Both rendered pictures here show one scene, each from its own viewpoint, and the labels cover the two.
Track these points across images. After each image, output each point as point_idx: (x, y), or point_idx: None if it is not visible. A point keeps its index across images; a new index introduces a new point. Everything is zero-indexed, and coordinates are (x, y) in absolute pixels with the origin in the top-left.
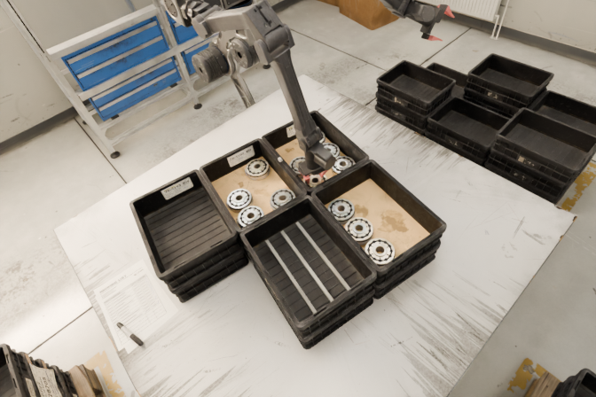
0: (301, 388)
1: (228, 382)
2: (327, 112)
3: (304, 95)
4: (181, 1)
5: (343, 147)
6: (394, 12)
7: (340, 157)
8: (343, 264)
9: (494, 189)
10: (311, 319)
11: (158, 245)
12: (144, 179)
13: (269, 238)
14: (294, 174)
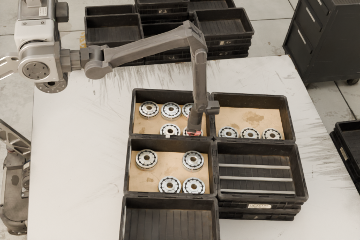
0: (313, 236)
1: None
2: (104, 90)
3: (65, 89)
4: (60, 59)
5: (177, 99)
6: None
7: (184, 107)
8: (265, 160)
9: (249, 66)
10: (306, 189)
11: None
12: None
13: None
14: (189, 136)
